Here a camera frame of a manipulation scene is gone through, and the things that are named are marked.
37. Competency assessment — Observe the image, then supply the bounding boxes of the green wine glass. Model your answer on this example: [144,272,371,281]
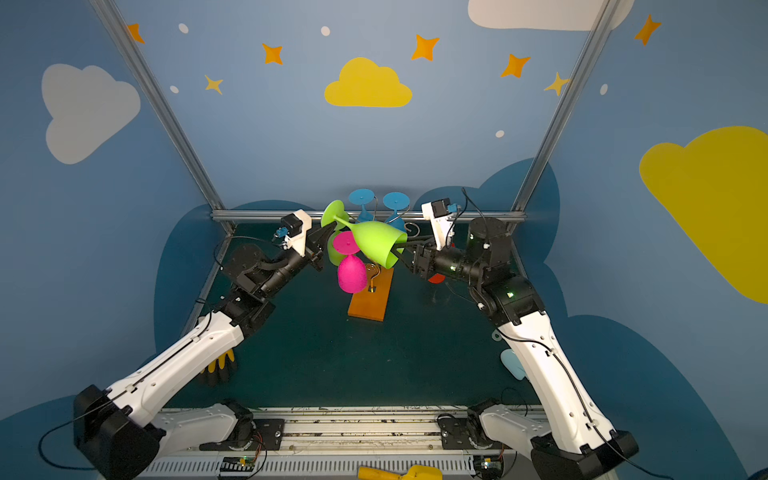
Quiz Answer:
[321,200,408,269]
[327,231,347,267]

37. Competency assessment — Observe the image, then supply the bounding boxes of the pink wine glass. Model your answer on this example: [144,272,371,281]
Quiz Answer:
[332,231,367,294]

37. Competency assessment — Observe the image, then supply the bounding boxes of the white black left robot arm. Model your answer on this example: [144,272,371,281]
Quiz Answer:
[73,228,331,479]

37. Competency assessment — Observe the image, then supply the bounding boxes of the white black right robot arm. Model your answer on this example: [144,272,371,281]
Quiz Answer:
[391,217,639,479]

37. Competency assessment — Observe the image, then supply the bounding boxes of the right blue wine glass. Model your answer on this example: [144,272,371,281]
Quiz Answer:
[383,192,410,232]

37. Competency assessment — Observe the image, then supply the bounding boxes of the blue wine glass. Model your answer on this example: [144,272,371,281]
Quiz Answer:
[383,192,410,232]
[348,188,376,223]

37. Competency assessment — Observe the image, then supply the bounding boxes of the orange wooden rack base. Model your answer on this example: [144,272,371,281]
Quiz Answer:
[348,264,394,322]

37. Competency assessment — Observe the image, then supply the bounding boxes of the left blue wine glass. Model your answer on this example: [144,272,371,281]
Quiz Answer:
[348,188,376,223]

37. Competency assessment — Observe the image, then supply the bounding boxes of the light blue scoop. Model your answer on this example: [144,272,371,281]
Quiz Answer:
[500,349,527,381]

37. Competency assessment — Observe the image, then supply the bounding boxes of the yellow black work glove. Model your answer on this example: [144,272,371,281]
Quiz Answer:
[198,349,238,387]

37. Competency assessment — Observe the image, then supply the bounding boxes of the aluminium front base rails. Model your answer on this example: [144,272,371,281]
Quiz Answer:
[139,405,537,479]

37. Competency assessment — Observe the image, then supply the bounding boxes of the yellow tool at front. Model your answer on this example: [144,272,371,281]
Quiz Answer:
[357,464,444,480]

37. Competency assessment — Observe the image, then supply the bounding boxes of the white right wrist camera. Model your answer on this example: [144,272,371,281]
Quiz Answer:
[421,198,463,251]

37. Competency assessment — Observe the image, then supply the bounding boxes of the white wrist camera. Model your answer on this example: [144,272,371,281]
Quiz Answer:
[421,198,463,251]
[276,209,312,257]

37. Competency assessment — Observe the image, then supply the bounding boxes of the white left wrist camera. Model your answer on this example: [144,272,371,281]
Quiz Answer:
[276,209,312,257]

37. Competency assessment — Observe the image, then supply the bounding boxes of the gold wire glass rack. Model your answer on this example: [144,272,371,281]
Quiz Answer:
[355,192,413,271]

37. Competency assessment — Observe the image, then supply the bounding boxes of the aluminium right corner post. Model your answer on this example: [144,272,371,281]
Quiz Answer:
[512,0,622,211]

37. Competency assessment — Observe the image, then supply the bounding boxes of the aluminium corner post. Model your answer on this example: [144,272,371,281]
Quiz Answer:
[512,0,622,211]
[90,0,225,212]

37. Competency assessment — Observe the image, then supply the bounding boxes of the aluminium back frame rail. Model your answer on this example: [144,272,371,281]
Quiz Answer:
[211,208,527,224]

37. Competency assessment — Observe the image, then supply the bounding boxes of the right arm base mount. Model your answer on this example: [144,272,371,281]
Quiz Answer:
[436,399,502,450]

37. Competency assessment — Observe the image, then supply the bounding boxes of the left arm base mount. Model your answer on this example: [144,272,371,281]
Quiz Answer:
[199,399,285,451]

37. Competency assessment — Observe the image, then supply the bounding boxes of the aluminium left corner post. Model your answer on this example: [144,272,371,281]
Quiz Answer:
[90,0,225,212]

